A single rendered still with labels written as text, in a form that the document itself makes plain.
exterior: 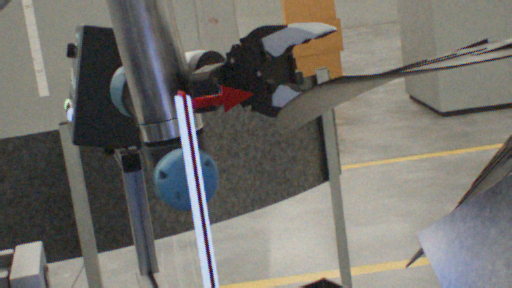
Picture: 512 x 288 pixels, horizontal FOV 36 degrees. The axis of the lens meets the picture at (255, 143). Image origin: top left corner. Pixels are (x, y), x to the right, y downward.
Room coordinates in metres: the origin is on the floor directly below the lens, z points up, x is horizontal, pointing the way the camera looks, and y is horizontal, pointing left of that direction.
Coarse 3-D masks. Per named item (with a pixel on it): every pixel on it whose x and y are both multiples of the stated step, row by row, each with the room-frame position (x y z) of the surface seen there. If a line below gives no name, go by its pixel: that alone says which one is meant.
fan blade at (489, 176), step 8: (504, 144) 0.90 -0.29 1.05; (496, 152) 0.91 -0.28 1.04; (504, 152) 0.87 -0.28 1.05; (496, 160) 0.88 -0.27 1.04; (504, 160) 0.85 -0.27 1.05; (488, 168) 0.89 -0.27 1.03; (496, 168) 0.86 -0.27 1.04; (504, 168) 0.83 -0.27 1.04; (480, 176) 0.91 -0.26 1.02; (488, 176) 0.87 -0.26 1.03; (496, 176) 0.84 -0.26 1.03; (504, 176) 0.82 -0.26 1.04; (472, 184) 0.93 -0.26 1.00; (480, 184) 0.88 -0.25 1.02; (488, 184) 0.85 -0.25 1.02; (472, 192) 0.89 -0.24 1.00; (464, 200) 0.90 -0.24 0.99; (416, 256) 0.88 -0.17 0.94; (408, 264) 0.88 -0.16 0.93
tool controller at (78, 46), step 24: (72, 48) 1.42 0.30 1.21; (96, 48) 1.22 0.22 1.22; (72, 72) 1.42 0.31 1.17; (96, 72) 1.22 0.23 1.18; (72, 96) 1.32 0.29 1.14; (96, 96) 1.22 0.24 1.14; (96, 120) 1.22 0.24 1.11; (120, 120) 1.23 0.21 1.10; (96, 144) 1.22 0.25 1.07; (120, 144) 1.22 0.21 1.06
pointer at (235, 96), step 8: (224, 88) 0.68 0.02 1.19; (216, 96) 0.68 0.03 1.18; (224, 96) 0.68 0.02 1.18; (232, 96) 0.68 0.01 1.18; (240, 96) 0.68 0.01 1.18; (248, 96) 0.69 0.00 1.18; (192, 104) 0.67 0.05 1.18; (200, 104) 0.68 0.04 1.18; (208, 104) 0.68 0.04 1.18; (216, 104) 0.68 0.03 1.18; (224, 104) 0.68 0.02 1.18; (232, 104) 0.68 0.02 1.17
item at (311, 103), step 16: (464, 48) 0.77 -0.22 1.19; (480, 48) 0.73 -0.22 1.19; (496, 48) 0.71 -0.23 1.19; (416, 64) 0.73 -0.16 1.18; (432, 64) 0.70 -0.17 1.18; (448, 64) 0.66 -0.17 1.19; (464, 64) 0.66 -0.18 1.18; (336, 80) 0.61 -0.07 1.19; (352, 80) 0.62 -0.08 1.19; (368, 80) 0.63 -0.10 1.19; (384, 80) 0.66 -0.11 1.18; (304, 96) 0.66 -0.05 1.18; (320, 96) 0.68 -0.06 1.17; (336, 96) 0.72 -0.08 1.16; (352, 96) 0.79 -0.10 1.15; (288, 112) 0.72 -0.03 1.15; (304, 112) 0.76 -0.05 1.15; (320, 112) 0.80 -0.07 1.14; (288, 128) 0.80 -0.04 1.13
